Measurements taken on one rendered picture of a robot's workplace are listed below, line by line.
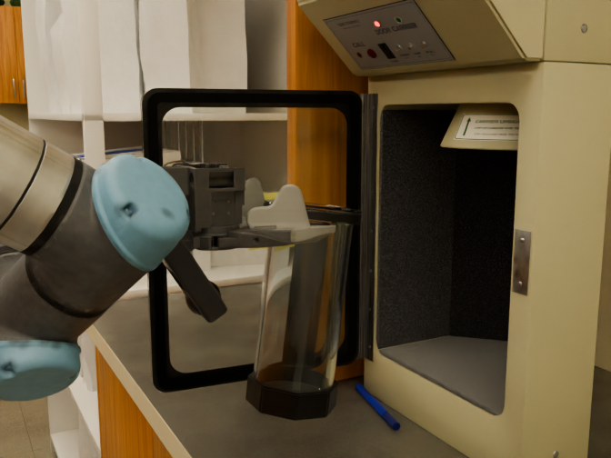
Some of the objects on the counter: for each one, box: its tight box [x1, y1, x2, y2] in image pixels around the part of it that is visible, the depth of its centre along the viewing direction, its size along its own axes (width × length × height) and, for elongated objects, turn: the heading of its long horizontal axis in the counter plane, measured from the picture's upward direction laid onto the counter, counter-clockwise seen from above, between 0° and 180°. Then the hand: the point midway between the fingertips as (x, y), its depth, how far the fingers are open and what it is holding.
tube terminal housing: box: [364, 0, 611, 458], centre depth 89 cm, size 25×32×77 cm
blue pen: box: [356, 383, 400, 431], centre depth 97 cm, size 1×14×1 cm
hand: (305, 229), depth 74 cm, fingers closed on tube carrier, 9 cm apart
